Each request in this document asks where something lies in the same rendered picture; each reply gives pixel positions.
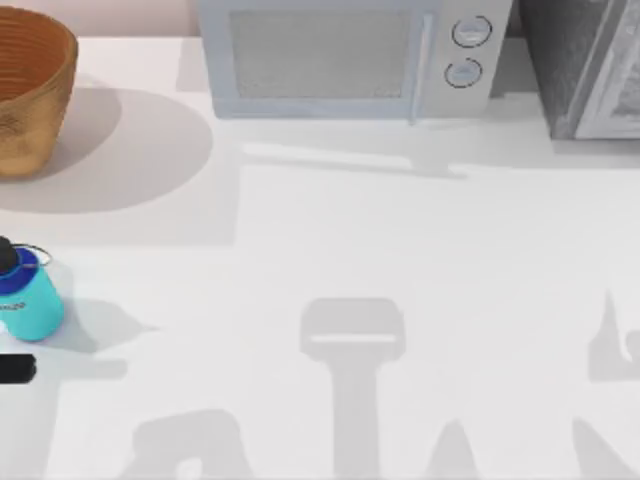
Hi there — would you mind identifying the round microwave knob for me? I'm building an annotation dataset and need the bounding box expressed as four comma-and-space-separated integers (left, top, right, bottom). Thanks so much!
443, 55, 484, 90
450, 13, 494, 49

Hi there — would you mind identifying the pale microwave oven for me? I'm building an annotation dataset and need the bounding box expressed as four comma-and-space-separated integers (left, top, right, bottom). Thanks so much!
193, 0, 513, 126

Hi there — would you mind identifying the microwave door handle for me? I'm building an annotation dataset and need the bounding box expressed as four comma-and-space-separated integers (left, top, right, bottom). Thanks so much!
408, 12, 434, 126

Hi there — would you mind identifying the brown woven basket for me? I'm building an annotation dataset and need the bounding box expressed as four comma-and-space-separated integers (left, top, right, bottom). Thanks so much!
0, 6, 80, 178

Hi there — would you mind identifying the teal bottle with blue cap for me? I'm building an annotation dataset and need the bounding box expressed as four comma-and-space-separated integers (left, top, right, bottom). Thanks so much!
0, 236, 66, 344

